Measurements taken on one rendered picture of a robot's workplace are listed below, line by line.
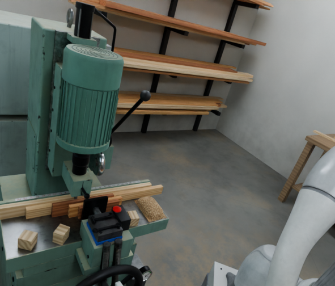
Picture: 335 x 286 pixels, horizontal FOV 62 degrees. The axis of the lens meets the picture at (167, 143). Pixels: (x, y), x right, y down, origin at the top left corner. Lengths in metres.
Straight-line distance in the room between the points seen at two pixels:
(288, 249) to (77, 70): 0.69
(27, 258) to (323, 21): 3.92
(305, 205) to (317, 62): 3.47
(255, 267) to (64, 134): 0.83
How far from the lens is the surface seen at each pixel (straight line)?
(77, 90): 0.85
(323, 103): 3.99
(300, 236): 0.69
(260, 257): 1.17
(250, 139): 4.55
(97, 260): 1.00
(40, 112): 1.11
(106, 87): 0.84
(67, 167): 1.09
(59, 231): 1.02
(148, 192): 1.27
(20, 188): 1.42
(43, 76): 1.07
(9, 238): 1.07
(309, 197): 0.71
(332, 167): 0.73
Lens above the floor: 1.67
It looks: 25 degrees down
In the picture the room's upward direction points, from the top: 16 degrees clockwise
